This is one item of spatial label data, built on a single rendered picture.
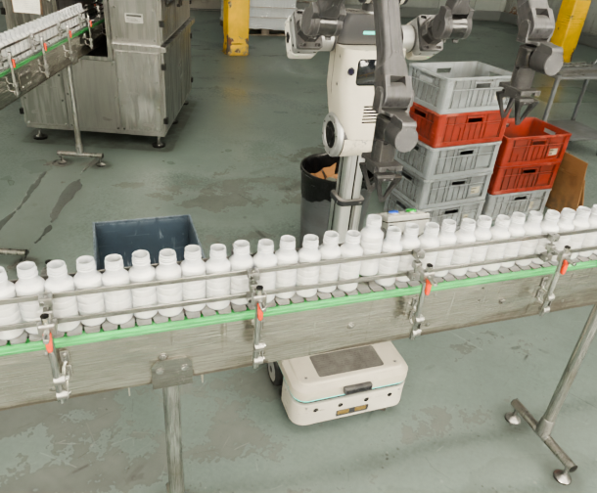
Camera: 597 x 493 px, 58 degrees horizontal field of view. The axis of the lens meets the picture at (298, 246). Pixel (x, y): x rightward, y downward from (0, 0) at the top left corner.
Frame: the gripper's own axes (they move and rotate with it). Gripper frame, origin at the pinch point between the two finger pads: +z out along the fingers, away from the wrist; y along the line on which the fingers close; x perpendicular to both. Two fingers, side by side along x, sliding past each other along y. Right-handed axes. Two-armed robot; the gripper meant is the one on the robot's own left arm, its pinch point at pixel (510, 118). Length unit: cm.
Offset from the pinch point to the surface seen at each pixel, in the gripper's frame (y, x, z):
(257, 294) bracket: -26, 81, 30
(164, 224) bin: 42, 94, 47
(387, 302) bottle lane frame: -20, 42, 43
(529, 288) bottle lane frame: -20, -7, 46
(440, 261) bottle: -16.8, 25.5, 34.5
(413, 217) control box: -1.8, 26.9, 28.3
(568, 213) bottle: -16.1, -15.9, 24.0
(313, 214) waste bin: 134, 1, 99
